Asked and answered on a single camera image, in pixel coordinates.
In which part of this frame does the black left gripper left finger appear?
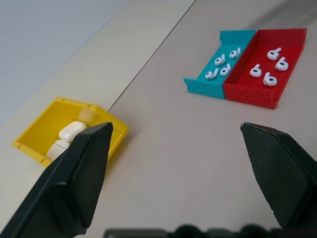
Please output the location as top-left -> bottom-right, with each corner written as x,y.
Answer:
0,121 -> 114,238

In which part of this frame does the yellow plastic tray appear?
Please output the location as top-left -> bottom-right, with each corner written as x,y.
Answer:
10,96 -> 130,168

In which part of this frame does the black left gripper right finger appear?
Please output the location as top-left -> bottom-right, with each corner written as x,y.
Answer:
240,121 -> 317,229

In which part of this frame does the red brick-pattern tray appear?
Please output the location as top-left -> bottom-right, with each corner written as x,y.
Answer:
222,28 -> 308,110

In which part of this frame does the teal brick-pattern tray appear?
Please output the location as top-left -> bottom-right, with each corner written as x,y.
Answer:
183,30 -> 257,100

